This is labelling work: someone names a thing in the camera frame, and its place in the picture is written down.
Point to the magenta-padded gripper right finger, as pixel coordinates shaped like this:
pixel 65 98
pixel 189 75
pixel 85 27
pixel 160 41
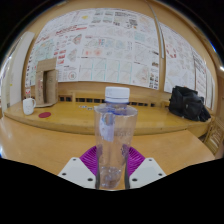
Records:
pixel 146 172

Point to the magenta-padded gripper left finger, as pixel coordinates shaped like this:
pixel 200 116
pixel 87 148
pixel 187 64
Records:
pixel 76 173

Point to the clear plastic bottle white cap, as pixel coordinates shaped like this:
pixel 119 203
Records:
pixel 115 133

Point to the small dark-printed sticker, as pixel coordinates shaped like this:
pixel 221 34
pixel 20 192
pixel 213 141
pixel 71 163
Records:
pixel 90 108

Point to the round blue-rimmed sticker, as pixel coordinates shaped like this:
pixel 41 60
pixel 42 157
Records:
pixel 82 106

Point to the wooden slatted railing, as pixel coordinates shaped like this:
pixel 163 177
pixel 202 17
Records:
pixel 83 99

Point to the wooden lattice chair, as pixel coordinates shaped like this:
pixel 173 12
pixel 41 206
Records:
pixel 215 136

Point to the black bag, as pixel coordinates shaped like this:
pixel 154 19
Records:
pixel 188 103

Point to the white ceramic mug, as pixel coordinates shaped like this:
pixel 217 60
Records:
pixel 28 106

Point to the printed paper posters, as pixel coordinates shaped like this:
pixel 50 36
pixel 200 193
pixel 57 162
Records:
pixel 106 46

